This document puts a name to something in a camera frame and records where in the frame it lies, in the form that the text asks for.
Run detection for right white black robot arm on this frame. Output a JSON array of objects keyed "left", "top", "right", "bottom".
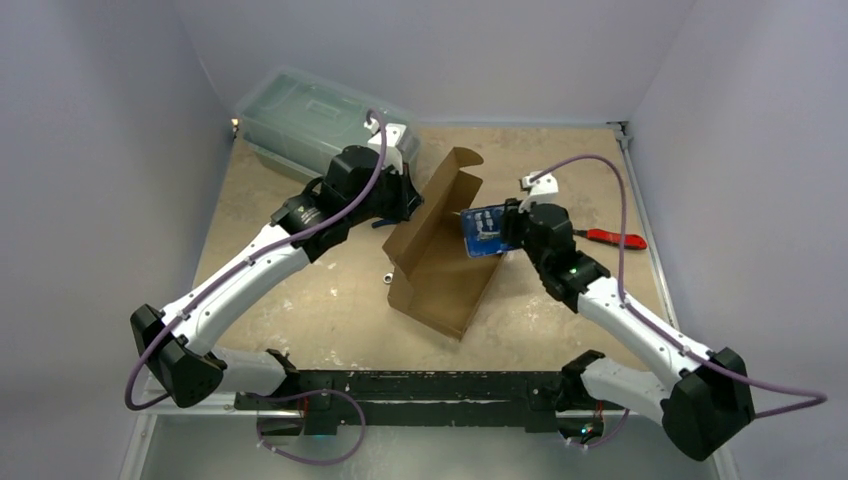
[{"left": 500, "top": 198, "right": 756, "bottom": 461}]

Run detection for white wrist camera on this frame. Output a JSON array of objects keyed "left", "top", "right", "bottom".
[
  {"left": 518, "top": 171, "right": 559, "bottom": 213},
  {"left": 363, "top": 120, "right": 408, "bottom": 172}
]

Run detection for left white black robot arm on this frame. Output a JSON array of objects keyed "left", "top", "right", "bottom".
[{"left": 125, "top": 146, "right": 422, "bottom": 410}]

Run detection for purple cable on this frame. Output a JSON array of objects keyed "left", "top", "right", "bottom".
[
  {"left": 529, "top": 154, "right": 829, "bottom": 420},
  {"left": 124, "top": 108, "right": 390, "bottom": 412}
]

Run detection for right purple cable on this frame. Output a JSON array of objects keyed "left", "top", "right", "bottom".
[{"left": 529, "top": 154, "right": 829, "bottom": 420}]

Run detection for clear plastic storage bin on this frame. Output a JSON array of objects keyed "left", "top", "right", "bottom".
[{"left": 236, "top": 67, "right": 421, "bottom": 183}]

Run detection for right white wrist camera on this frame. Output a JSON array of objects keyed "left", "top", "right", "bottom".
[{"left": 518, "top": 171, "right": 559, "bottom": 213}]

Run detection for blue handled pliers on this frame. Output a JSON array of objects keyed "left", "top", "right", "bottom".
[{"left": 371, "top": 219, "right": 395, "bottom": 229}]

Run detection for blue razor blister pack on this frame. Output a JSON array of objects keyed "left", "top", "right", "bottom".
[{"left": 459, "top": 204, "right": 518, "bottom": 258}]

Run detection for brown cardboard express box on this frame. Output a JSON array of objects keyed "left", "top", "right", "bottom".
[{"left": 383, "top": 147, "right": 501, "bottom": 340}]

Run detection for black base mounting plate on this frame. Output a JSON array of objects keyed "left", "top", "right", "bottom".
[{"left": 233, "top": 369, "right": 627, "bottom": 439}]

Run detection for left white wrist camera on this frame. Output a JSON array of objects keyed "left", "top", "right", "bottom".
[{"left": 363, "top": 120, "right": 408, "bottom": 172}]

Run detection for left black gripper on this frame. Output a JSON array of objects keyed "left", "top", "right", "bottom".
[{"left": 347, "top": 157, "right": 423, "bottom": 227}]

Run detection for red utility knife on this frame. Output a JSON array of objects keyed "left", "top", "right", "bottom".
[{"left": 573, "top": 228, "right": 648, "bottom": 251}]

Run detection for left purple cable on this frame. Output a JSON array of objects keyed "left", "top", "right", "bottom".
[{"left": 124, "top": 108, "right": 390, "bottom": 412}]

